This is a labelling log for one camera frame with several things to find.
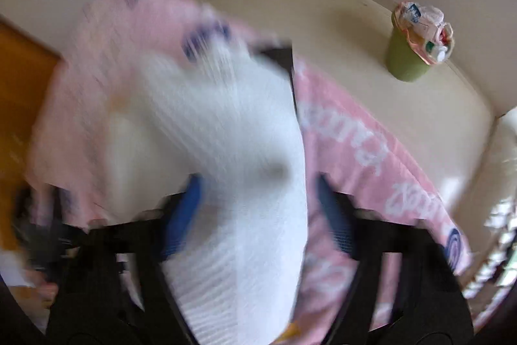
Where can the pink printed bed sheet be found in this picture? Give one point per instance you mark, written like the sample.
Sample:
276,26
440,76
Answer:
351,135

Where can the wooden wardrobe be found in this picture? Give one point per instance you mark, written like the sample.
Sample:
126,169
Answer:
24,86

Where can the white zip hoodie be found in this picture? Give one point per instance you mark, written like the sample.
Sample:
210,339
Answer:
242,151

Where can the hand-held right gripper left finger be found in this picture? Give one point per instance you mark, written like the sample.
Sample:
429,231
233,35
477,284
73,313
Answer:
185,215

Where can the green trash bin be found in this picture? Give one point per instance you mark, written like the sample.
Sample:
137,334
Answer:
404,62
424,25

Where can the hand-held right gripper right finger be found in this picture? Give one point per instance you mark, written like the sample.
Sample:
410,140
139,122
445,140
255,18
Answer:
335,215

